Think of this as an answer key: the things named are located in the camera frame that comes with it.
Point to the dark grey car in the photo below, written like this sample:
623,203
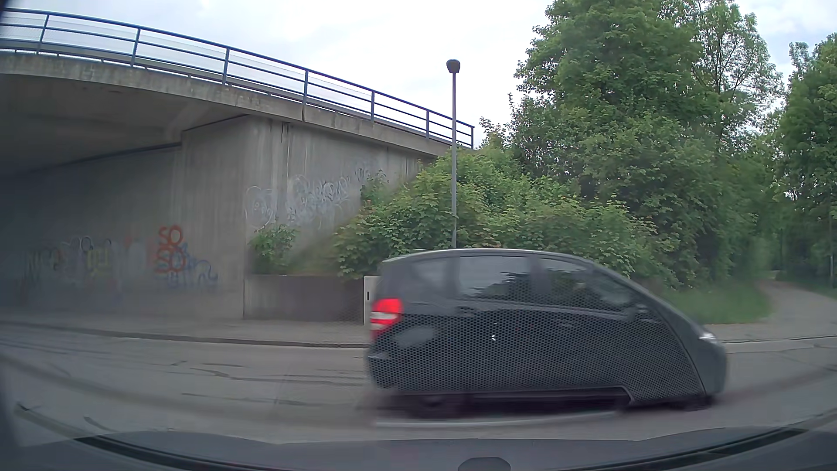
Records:
536,333

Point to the green bushes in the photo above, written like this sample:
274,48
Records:
497,209

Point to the low concrete wall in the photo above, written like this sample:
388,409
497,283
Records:
301,297

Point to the concrete bridge with blue railing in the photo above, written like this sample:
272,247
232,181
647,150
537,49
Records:
131,196

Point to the asphalt side path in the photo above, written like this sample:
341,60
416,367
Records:
784,311

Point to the grey pavement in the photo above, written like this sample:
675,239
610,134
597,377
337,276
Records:
196,327

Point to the grass verge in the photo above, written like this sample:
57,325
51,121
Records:
719,302

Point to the large green trees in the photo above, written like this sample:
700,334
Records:
641,131

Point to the grey street cabinet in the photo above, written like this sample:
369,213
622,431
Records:
369,294

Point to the grey asphalt road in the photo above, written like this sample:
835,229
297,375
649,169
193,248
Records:
196,386

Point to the grey lamp post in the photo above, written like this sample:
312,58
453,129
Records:
453,163

